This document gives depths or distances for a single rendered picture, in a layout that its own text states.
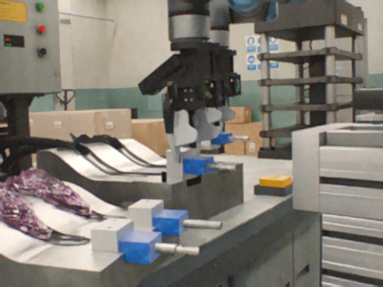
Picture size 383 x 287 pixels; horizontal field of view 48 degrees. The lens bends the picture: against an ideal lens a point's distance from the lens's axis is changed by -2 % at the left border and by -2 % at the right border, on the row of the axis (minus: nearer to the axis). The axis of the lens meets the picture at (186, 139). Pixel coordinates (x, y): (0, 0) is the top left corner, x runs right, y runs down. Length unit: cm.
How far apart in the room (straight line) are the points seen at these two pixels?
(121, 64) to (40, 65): 824
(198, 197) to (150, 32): 862
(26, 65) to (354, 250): 133
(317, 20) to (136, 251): 439
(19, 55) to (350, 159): 130
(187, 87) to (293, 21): 416
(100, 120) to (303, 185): 428
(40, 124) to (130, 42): 481
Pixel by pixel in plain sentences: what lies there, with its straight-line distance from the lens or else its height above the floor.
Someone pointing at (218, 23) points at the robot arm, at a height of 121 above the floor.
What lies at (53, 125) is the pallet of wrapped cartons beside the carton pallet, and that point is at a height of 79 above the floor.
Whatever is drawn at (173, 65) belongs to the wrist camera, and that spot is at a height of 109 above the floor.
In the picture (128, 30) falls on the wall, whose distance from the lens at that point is 979.
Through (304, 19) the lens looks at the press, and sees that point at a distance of 486.
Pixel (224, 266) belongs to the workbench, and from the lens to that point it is 91.
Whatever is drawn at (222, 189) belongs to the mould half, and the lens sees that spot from 91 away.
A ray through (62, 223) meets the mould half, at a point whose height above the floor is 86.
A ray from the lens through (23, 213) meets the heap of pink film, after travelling 63.
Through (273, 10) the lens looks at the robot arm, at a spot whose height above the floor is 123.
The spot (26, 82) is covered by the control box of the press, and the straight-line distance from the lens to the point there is 162.
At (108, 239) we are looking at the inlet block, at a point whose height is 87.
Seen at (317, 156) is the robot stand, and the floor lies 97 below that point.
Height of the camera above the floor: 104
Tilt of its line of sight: 5 degrees down
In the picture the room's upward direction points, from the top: 2 degrees counter-clockwise
